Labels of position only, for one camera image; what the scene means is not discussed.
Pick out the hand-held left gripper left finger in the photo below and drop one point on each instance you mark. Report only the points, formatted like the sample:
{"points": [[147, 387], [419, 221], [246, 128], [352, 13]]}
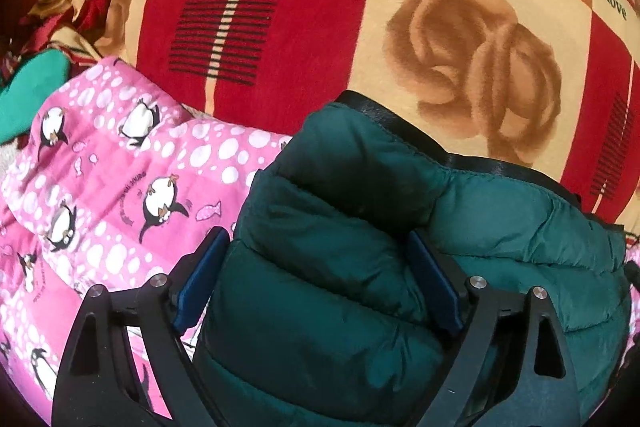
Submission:
{"points": [[197, 282]]}

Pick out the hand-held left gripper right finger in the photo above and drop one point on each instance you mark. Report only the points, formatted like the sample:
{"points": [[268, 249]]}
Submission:
{"points": [[432, 277]]}

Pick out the dark green puffer jacket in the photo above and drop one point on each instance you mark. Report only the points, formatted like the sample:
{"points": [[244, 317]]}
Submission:
{"points": [[325, 257]]}

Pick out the pink penguin print quilt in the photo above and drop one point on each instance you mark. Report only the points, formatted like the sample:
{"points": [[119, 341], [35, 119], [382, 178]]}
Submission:
{"points": [[115, 187]]}

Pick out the bright green garment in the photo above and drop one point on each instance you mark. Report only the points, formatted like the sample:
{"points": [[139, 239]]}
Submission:
{"points": [[30, 92]]}

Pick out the rose print bed sheet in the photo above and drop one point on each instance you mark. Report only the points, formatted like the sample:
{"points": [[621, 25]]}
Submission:
{"points": [[350, 7]]}

